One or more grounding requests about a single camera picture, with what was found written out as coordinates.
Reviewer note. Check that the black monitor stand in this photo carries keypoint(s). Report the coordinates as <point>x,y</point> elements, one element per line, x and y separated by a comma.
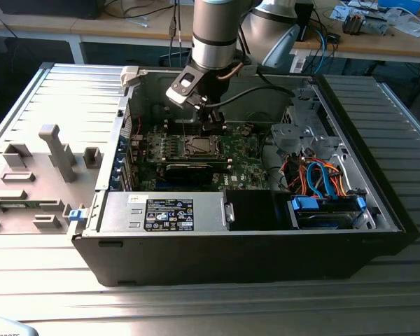
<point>306,21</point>

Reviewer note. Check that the blue card retention latch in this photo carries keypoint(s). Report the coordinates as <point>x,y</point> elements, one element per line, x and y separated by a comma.
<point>118,168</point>

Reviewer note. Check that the black graphics card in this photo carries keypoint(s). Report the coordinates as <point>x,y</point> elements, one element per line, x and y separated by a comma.
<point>189,174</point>

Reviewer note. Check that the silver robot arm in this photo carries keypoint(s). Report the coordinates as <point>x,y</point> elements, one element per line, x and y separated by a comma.
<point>213,35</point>

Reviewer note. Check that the grey metal device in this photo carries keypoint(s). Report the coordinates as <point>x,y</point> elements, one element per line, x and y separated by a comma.
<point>374,25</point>

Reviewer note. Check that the pale slanted panel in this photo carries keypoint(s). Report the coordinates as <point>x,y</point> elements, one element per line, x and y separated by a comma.
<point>287,49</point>

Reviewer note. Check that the green motherboard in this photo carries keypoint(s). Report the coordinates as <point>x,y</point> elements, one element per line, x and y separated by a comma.
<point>245,164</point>

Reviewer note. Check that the grey power supply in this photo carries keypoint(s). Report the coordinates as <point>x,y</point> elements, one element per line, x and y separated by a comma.
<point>119,213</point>

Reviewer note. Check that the green RAM stick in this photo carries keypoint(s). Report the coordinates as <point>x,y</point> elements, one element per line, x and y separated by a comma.
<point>33,204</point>

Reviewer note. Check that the hard disk in blue carrier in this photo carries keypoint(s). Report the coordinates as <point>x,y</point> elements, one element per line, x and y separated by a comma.
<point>322,218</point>

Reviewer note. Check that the metal locking lever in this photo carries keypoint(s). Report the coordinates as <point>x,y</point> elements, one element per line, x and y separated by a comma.
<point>184,129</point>

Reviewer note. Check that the black heat sink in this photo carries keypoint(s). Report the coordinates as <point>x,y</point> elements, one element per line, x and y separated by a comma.
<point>353,24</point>

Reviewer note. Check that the metal drive cage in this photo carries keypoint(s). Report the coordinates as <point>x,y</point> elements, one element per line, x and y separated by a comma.
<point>302,132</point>

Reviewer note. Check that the grey parts rack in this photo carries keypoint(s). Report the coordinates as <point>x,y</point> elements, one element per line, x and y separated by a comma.
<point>35,164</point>

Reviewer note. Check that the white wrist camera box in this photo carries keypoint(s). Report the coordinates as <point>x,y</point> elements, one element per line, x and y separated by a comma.
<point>182,87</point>

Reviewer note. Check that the black PC case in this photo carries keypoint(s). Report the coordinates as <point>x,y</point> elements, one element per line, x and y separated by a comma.
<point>196,259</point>

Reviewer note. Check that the pale grey device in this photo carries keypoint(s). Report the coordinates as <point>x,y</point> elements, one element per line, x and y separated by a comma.
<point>7,329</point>

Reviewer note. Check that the black plastic shroud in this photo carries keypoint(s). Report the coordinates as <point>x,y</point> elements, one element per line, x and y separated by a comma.
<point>252,210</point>

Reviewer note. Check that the blue case latch clip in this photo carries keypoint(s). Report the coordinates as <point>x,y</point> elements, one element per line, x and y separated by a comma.
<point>77,215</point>

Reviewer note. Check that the blue box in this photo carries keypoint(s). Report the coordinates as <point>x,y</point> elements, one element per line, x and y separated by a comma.
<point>402,5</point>

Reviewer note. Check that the wooden desk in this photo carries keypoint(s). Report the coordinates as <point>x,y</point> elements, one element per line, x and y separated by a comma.
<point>38,26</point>
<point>371,45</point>

